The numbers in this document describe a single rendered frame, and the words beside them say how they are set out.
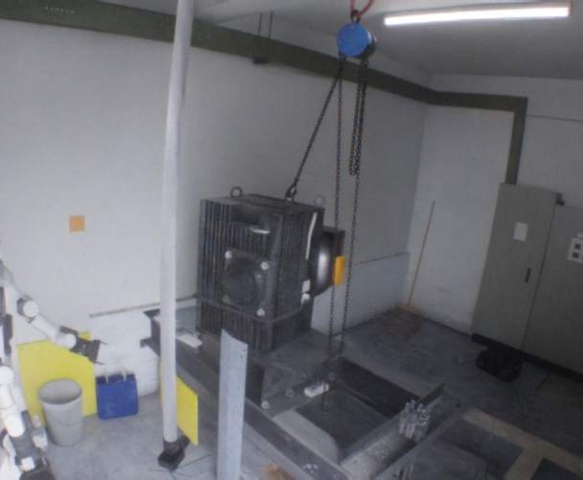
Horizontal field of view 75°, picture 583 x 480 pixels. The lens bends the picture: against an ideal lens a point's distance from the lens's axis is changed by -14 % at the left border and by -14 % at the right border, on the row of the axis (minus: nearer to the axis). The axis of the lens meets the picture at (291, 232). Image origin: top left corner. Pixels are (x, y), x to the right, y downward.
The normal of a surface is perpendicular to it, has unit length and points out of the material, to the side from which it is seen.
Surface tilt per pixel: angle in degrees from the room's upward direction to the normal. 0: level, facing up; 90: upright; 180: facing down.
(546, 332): 90
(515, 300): 90
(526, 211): 90
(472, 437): 90
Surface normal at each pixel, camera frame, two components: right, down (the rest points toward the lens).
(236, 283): -0.54, 0.14
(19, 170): 0.67, 0.23
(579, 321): -0.73, 0.08
